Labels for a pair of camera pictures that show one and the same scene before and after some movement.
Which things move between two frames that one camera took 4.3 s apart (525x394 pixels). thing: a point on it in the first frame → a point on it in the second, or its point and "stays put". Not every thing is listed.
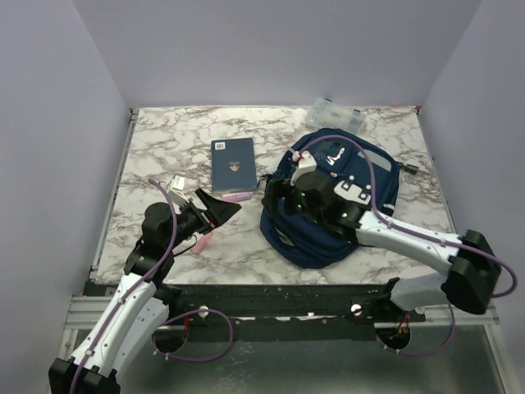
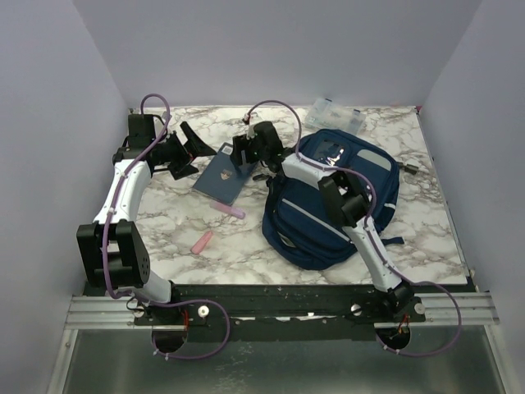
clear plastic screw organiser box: x=324 y=113 stays put
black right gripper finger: x=273 y=199 → x=243 y=149
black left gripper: x=217 y=212 → x=194 y=148
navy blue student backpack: x=344 y=155 stays put
